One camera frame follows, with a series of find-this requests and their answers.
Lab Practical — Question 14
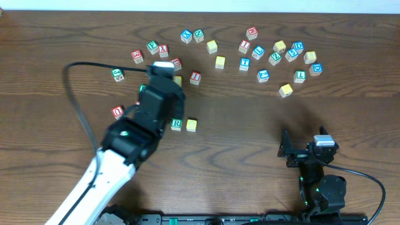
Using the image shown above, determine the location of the green R letter block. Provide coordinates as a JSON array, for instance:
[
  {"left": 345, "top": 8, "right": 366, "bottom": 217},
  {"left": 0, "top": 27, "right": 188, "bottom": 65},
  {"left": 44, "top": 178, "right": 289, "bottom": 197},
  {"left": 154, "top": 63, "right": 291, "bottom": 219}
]
[{"left": 171, "top": 119, "right": 183, "bottom": 131}]

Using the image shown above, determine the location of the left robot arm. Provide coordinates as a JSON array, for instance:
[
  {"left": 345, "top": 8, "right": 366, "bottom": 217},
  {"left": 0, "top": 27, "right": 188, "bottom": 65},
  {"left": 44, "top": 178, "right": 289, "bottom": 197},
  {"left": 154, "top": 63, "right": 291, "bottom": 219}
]
[{"left": 47, "top": 61, "right": 185, "bottom": 224}]

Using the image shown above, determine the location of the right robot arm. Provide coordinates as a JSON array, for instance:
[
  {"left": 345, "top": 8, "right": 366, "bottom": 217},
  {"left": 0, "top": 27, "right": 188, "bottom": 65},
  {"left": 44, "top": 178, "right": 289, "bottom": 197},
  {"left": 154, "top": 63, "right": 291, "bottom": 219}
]
[{"left": 277, "top": 126, "right": 346, "bottom": 222}]

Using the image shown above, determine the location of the green B letter block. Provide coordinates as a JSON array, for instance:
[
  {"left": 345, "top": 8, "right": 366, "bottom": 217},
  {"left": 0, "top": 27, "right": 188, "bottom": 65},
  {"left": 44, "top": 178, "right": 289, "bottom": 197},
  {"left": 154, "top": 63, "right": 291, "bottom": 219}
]
[{"left": 139, "top": 84, "right": 146, "bottom": 93}]

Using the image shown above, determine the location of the yellow O letter block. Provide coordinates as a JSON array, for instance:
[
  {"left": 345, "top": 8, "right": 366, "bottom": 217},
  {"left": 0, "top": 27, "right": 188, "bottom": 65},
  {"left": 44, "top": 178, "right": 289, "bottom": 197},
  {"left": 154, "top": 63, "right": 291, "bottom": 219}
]
[{"left": 174, "top": 76, "right": 182, "bottom": 86}]

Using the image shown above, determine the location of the red U block centre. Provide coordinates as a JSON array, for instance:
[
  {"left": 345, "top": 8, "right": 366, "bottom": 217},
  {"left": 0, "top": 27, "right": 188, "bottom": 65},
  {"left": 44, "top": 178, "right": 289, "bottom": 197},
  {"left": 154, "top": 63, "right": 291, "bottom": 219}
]
[{"left": 171, "top": 57, "right": 182, "bottom": 71}]

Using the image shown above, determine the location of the red u block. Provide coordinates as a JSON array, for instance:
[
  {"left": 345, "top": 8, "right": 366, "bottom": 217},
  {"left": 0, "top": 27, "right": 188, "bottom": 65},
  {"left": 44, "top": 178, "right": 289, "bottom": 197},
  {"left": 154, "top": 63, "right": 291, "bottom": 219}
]
[
  {"left": 111, "top": 106, "right": 124, "bottom": 120},
  {"left": 171, "top": 57, "right": 182, "bottom": 71}
]

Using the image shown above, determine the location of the red I block centre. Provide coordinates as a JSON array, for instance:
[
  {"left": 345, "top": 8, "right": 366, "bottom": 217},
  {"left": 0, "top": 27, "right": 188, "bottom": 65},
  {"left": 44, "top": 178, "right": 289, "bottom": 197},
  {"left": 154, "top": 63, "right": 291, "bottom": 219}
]
[{"left": 189, "top": 71, "right": 201, "bottom": 85}]

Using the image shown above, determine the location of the red i block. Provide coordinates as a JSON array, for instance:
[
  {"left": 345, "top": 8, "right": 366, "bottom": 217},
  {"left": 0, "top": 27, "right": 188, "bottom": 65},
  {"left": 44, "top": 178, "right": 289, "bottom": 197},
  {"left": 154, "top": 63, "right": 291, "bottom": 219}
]
[
  {"left": 239, "top": 40, "right": 251, "bottom": 54},
  {"left": 189, "top": 71, "right": 201, "bottom": 85}
]

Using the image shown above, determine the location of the red U block left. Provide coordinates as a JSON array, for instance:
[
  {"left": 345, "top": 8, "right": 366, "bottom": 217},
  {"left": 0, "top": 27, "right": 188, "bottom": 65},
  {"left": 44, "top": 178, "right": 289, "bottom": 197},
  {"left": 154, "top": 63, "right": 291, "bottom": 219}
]
[{"left": 111, "top": 106, "right": 124, "bottom": 120}]

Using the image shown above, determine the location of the green J letter block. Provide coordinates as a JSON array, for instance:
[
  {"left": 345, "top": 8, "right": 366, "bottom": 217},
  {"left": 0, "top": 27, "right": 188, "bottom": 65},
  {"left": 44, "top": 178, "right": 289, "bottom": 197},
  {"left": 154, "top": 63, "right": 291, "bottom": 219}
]
[{"left": 111, "top": 69, "right": 124, "bottom": 82}]

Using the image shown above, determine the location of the red Y letter block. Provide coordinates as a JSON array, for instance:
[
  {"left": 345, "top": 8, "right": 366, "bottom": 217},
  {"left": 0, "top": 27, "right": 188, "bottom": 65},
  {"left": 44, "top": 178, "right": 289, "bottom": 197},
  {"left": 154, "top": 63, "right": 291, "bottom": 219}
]
[{"left": 158, "top": 44, "right": 169, "bottom": 58}]

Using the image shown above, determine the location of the red G letter block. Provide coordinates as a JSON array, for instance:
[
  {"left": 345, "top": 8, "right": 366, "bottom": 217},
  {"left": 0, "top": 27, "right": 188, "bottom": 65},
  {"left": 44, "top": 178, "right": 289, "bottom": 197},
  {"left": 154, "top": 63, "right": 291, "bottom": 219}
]
[{"left": 131, "top": 50, "right": 144, "bottom": 64}]

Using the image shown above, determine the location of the green F letter block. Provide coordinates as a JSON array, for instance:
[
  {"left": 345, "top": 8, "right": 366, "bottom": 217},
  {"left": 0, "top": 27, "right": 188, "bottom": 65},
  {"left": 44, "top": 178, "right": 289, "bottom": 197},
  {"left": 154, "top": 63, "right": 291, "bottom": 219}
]
[{"left": 146, "top": 40, "right": 159, "bottom": 55}]

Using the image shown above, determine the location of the green L letter block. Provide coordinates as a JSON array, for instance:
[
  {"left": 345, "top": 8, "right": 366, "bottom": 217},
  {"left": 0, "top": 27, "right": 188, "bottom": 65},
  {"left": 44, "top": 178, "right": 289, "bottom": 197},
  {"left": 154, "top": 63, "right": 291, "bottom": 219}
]
[{"left": 294, "top": 70, "right": 306, "bottom": 83}]

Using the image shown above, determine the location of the blue D block right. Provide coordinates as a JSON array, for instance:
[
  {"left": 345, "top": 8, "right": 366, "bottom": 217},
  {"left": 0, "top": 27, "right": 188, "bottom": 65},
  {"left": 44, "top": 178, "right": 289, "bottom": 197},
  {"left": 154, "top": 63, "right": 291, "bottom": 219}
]
[{"left": 309, "top": 63, "right": 323, "bottom": 76}]

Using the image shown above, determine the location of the blue d block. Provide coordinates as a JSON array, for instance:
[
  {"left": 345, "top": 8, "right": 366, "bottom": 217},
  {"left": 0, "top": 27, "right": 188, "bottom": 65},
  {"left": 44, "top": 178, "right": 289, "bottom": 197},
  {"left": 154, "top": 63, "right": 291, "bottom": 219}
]
[
  {"left": 291, "top": 41, "right": 304, "bottom": 54},
  {"left": 309, "top": 63, "right": 323, "bottom": 76}
]

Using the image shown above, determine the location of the blue X letter block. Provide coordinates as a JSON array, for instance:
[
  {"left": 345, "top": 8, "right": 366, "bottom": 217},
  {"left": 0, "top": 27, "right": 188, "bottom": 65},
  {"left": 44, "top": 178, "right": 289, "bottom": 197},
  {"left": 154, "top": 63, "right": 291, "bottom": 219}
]
[{"left": 180, "top": 29, "right": 193, "bottom": 44}]

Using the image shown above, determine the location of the yellow C letter block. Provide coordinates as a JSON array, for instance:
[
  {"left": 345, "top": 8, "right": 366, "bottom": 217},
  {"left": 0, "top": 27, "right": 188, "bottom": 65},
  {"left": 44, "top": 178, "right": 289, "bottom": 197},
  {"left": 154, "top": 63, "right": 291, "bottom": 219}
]
[{"left": 206, "top": 40, "right": 218, "bottom": 54}]

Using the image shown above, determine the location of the blue Z letter block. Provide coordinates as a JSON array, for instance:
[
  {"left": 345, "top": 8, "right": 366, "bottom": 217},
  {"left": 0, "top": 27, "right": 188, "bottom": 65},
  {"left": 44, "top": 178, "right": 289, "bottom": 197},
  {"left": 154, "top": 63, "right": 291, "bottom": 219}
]
[{"left": 257, "top": 69, "right": 270, "bottom": 83}]

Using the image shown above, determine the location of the green N letter block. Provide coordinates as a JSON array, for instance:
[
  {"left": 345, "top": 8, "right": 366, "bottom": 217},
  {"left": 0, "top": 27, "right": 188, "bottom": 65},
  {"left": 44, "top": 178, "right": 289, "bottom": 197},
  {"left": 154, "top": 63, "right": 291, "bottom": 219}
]
[{"left": 193, "top": 29, "right": 204, "bottom": 43}]

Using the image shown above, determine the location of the yellow 8 letter block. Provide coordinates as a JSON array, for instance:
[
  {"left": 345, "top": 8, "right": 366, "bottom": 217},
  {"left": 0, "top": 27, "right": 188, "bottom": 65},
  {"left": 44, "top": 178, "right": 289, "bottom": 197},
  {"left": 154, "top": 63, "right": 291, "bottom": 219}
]
[{"left": 304, "top": 51, "right": 317, "bottom": 64}]

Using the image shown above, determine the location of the blue S letter block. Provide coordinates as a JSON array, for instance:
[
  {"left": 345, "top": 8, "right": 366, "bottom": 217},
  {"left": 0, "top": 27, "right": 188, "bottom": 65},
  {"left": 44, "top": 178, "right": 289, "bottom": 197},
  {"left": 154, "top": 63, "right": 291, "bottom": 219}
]
[{"left": 285, "top": 49, "right": 299, "bottom": 62}]

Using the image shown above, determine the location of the green Z letter block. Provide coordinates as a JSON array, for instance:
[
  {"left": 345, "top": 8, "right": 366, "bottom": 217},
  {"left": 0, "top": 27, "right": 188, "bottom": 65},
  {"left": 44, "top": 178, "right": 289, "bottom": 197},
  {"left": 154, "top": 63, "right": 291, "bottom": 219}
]
[{"left": 269, "top": 52, "right": 282, "bottom": 66}]

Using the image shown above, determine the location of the blue D block upper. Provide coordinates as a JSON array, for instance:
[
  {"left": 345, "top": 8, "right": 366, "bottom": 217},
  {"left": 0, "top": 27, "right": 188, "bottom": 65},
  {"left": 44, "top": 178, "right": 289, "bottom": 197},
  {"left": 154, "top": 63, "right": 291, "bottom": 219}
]
[{"left": 291, "top": 41, "right": 304, "bottom": 54}]

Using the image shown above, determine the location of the blue T letter block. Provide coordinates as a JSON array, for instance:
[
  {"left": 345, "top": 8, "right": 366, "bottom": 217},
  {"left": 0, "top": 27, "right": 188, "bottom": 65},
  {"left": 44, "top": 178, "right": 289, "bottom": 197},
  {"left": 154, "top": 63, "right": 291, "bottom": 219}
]
[{"left": 239, "top": 57, "right": 250, "bottom": 71}]

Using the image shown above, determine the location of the blue L letter block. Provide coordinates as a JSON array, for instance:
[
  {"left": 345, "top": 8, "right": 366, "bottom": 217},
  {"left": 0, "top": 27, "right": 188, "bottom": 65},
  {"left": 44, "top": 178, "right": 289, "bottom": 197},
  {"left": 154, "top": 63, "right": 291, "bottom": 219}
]
[{"left": 252, "top": 45, "right": 265, "bottom": 60}]

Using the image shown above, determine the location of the red I block upper right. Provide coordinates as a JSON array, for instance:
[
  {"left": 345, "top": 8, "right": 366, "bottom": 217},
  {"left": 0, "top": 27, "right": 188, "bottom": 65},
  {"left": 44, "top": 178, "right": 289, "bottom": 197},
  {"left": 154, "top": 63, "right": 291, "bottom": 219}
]
[{"left": 239, "top": 40, "right": 251, "bottom": 54}]

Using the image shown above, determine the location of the red H letter block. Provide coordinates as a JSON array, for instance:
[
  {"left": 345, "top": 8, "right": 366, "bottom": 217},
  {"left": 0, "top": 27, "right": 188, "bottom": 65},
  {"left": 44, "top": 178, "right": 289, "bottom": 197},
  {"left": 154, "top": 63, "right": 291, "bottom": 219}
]
[{"left": 246, "top": 26, "right": 259, "bottom": 40}]

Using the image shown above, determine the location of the right black cable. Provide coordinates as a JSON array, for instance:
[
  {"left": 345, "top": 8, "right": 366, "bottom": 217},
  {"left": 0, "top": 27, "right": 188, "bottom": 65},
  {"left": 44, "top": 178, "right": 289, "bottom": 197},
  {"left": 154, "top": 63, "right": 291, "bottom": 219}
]
[{"left": 324, "top": 164, "right": 387, "bottom": 225}]

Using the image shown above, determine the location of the black cable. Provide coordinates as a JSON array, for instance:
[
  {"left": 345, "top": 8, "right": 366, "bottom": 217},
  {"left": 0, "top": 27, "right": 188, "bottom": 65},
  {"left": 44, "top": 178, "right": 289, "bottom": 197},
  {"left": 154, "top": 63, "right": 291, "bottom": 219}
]
[
  {"left": 57, "top": 61, "right": 151, "bottom": 225},
  {"left": 324, "top": 164, "right": 387, "bottom": 225}
]

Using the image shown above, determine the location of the left black cable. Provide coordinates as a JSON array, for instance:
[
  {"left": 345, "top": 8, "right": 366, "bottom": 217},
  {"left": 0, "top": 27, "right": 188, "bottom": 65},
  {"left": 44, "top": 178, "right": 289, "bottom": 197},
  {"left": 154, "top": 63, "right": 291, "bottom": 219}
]
[{"left": 57, "top": 61, "right": 151, "bottom": 225}]

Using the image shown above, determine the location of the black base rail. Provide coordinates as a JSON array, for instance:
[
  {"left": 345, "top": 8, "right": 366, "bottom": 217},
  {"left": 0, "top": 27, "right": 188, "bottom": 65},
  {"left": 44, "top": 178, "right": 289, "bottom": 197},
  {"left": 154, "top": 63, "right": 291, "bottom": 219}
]
[{"left": 93, "top": 204, "right": 369, "bottom": 225}]

